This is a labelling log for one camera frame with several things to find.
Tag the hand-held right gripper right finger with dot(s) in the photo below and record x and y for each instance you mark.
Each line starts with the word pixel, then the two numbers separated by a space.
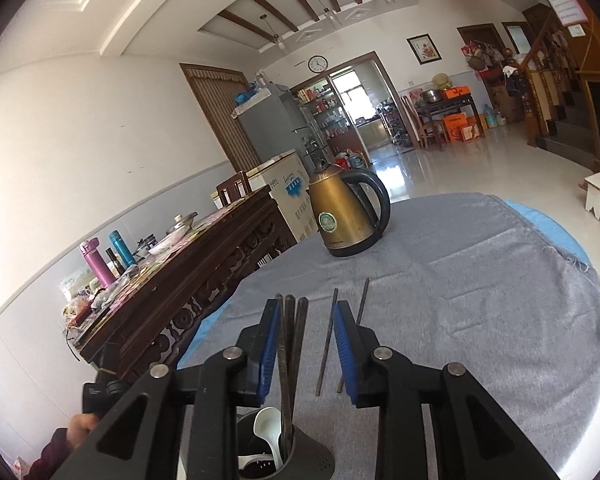
pixel 347 355

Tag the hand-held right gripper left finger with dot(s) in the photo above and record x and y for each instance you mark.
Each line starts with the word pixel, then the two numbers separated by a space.
pixel 270 350

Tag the dark wooden chopstick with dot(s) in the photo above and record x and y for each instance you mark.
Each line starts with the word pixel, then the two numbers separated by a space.
pixel 300 330
pixel 289 340
pixel 327 340
pixel 363 302

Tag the white plastic spoon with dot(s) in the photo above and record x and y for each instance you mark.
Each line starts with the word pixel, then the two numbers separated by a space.
pixel 252 460
pixel 267 425

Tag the black utensil holder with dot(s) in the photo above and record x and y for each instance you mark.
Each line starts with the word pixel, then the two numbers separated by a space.
pixel 310 460

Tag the person's left forearm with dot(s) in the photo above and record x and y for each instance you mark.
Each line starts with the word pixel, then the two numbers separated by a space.
pixel 50 460

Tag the person's left hand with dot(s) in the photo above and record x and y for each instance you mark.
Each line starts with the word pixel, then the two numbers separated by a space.
pixel 82 432

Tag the carved dark wooden table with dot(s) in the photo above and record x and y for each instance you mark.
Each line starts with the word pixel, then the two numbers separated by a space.
pixel 190 290

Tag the round grey-clothed table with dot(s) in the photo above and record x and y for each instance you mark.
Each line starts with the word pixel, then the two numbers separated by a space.
pixel 455 310

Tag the purple thermos bottle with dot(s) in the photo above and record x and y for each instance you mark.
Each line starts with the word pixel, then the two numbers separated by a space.
pixel 97 265

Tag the gold electric kettle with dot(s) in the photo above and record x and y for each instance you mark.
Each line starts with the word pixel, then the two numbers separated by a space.
pixel 342 215

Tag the teal thermos bottle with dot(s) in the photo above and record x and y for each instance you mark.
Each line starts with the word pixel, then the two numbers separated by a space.
pixel 121 249

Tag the metal pot with lid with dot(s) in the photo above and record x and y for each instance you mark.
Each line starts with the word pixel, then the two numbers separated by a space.
pixel 182 224

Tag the white cardboard box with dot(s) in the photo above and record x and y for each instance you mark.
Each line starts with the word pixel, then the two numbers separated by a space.
pixel 292 195

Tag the wooden chair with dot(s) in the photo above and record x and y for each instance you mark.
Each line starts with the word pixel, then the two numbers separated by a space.
pixel 235 190

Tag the grey refrigerator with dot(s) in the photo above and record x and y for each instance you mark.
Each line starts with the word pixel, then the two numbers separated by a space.
pixel 270 125

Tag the light blue tablecloth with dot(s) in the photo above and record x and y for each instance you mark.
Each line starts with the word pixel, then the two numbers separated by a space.
pixel 545 225

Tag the brown wooden door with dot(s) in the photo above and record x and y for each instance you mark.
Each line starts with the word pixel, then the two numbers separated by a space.
pixel 220 115

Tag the orange box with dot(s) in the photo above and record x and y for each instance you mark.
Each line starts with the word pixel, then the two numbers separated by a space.
pixel 455 127

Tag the dark wooden side table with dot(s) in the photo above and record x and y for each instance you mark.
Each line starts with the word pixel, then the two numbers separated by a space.
pixel 445 107

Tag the metal basin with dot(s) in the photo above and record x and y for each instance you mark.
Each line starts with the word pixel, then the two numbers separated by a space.
pixel 430 96

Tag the large water bottle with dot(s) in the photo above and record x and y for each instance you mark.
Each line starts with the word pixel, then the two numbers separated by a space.
pixel 490 116

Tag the wooden staircase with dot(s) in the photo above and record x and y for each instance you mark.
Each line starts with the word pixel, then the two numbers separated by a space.
pixel 570 110

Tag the round wall clock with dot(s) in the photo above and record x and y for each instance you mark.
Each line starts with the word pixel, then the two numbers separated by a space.
pixel 318 64

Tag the framed wall picture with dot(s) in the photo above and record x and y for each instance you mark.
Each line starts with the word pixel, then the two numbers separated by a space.
pixel 420 49

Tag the wall calendar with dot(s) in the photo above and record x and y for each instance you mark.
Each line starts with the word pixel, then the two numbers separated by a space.
pixel 562 2

